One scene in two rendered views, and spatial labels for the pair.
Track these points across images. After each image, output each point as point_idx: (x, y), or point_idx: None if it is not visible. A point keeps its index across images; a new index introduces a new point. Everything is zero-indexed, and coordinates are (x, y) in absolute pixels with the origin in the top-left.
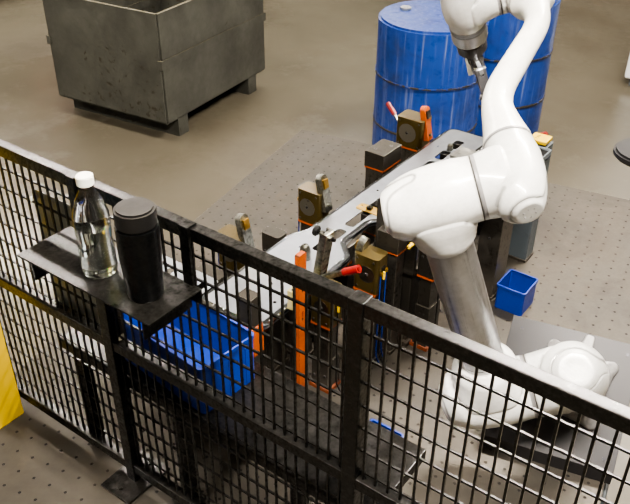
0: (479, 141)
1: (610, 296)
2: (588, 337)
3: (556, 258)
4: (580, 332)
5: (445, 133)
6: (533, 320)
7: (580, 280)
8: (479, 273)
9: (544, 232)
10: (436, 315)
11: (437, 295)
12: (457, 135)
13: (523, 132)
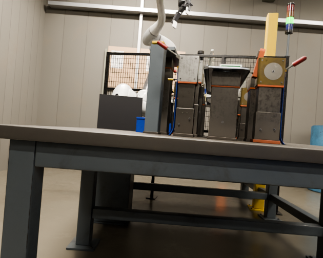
0: (213, 68)
1: (92, 128)
2: (117, 94)
3: (126, 131)
4: (119, 95)
5: (245, 70)
6: (135, 97)
7: (109, 130)
8: None
9: (139, 133)
10: (172, 117)
11: (173, 107)
12: (234, 69)
13: None
